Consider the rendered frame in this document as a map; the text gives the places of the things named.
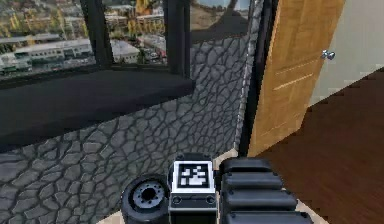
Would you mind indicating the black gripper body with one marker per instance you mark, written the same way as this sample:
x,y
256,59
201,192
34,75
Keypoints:
x,y
146,196

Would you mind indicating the black framed window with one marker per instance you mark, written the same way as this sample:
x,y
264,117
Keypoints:
x,y
96,66

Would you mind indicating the silver door knob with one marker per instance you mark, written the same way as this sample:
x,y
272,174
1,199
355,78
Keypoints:
x,y
328,55

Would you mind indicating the wooden room door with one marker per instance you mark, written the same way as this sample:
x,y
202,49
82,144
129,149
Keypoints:
x,y
293,73

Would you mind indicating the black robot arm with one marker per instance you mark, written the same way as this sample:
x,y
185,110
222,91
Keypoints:
x,y
253,196

